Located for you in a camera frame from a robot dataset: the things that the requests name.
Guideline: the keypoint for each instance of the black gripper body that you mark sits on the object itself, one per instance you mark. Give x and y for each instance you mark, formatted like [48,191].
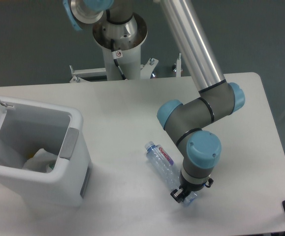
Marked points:
[188,187]

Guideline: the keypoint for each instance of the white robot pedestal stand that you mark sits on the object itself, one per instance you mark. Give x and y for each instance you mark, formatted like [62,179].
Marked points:
[121,48]

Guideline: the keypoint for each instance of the white plastic wrapper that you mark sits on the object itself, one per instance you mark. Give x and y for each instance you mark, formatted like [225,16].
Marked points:
[43,161]

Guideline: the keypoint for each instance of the white open trash can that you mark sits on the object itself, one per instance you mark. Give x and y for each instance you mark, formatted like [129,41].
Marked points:
[27,126]

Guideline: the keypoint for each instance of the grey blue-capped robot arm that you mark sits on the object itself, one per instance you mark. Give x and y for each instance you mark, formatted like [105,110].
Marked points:
[184,123]

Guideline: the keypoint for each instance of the clear plastic water bottle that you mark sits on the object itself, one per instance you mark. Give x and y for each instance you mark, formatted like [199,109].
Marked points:
[164,165]

